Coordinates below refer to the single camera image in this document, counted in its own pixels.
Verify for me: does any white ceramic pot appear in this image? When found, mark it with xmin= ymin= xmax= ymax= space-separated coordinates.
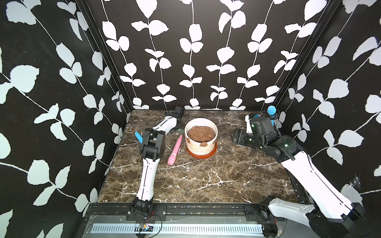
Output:
xmin=185 ymin=118 xmax=218 ymax=159

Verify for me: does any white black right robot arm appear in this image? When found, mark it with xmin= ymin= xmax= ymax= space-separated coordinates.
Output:
xmin=233 ymin=114 xmax=367 ymax=238

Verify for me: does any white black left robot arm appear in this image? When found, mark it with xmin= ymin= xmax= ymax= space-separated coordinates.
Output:
xmin=132 ymin=106 xmax=185 ymax=217

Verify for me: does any brown mud clay filling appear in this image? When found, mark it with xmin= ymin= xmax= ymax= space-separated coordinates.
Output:
xmin=188 ymin=126 xmax=216 ymax=143

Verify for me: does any orange terracotta saucer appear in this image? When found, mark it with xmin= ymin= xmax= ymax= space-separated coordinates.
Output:
xmin=186 ymin=142 xmax=218 ymax=159

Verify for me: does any blue toy microphone on table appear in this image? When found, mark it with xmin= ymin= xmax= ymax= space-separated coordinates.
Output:
xmin=135 ymin=131 xmax=143 ymax=144

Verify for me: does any pink toy microphone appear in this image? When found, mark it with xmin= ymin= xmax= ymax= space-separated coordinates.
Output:
xmin=167 ymin=135 xmax=183 ymax=166

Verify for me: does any small circuit board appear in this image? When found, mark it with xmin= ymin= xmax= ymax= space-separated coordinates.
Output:
xmin=138 ymin=224 xmax=154 ymax=233

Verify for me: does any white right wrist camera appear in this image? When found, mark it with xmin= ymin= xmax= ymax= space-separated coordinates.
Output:
xmin=245 ymin=113 xmax=259 ymax=134

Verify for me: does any black front rail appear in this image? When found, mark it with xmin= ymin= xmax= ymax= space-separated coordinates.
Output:
xmin=84 ymin=203 xmax=287 ymax=224

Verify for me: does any white slotted cable duct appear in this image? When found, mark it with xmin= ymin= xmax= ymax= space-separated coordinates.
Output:
xmin=89 ymin=223 xmax=264 ymax=236

